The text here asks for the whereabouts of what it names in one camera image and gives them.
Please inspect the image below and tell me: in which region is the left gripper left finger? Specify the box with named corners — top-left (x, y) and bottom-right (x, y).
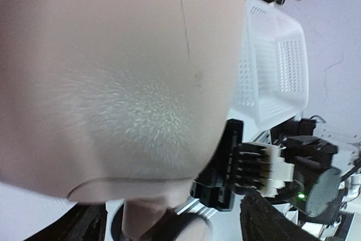
top-left (66, 204), bottom-right (107, 241)

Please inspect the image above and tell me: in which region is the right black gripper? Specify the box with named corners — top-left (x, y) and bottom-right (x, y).
top-left (194, 118), bottom-right (360, 224)

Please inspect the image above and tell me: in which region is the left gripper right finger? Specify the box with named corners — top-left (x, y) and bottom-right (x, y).
top-left (240, 192), bottom-right (307, 240)

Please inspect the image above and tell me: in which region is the pink hard-shell suitcase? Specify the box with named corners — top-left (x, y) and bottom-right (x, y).
top-left (1, 0), bottom-right (245, 240)

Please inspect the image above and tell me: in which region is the white perforated plastic basket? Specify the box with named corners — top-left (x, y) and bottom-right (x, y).
top-left (232, 0), bottom-right (309, 130)

